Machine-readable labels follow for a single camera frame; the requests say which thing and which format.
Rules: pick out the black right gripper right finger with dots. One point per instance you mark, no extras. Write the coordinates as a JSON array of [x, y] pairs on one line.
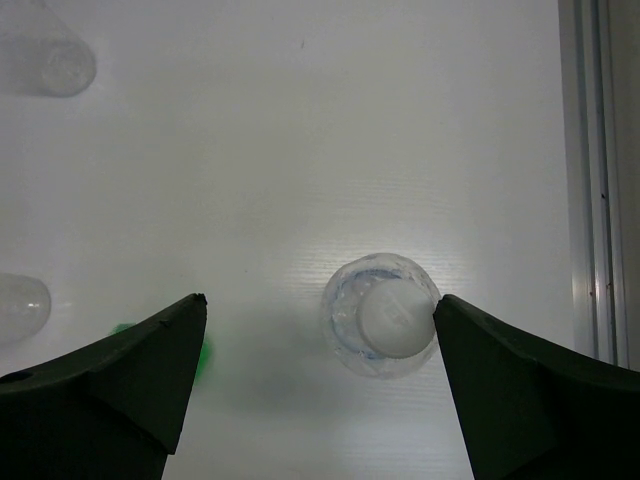
[[531, 409]]

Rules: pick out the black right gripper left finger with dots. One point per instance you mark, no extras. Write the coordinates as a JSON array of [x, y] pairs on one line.
[[113, 409]]

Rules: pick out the water bottle blue label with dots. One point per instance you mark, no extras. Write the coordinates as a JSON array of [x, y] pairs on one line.
[[377, 316]]

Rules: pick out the green bottle right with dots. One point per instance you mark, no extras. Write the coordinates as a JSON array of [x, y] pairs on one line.
[[206, 351]]

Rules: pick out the clear bottle blue cap centre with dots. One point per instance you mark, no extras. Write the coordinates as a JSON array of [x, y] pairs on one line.
[[25, 307]]

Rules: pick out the clear bottle blue cap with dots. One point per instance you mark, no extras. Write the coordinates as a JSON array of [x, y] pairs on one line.
[[25, 307], [40, 54]]

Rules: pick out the clear bottle blue cap rear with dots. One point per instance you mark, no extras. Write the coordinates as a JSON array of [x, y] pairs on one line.
[[40, 54]]

